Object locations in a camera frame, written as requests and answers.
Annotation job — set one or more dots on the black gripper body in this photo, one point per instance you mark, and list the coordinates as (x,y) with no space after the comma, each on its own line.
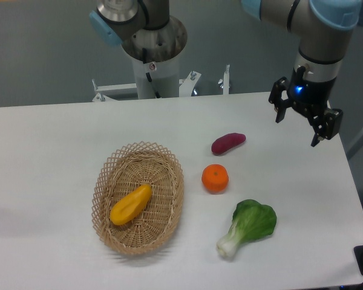
(308,98)

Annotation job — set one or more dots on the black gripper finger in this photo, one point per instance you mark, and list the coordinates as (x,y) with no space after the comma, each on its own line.
(325,124)
(279,98)

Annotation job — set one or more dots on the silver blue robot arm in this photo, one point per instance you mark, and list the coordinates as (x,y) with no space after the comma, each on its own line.
(324,27)

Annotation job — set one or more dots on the woven wicker basket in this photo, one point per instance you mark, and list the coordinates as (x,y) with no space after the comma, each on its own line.
(124,171)

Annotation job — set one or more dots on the yellow mango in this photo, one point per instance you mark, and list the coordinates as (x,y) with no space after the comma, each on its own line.
(131,205)

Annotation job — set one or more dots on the purple sweet potato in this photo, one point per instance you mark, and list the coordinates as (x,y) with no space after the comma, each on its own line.
(227,142)

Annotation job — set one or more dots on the orange fruit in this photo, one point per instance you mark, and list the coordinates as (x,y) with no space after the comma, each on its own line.
(215,178)

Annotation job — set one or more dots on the green bok choy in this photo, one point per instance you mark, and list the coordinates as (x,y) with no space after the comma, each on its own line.
(251,221)

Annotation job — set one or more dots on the white metal base frame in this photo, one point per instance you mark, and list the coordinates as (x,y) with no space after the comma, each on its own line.
(186,88)

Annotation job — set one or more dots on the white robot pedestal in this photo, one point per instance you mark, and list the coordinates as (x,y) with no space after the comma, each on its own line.
(155,59)

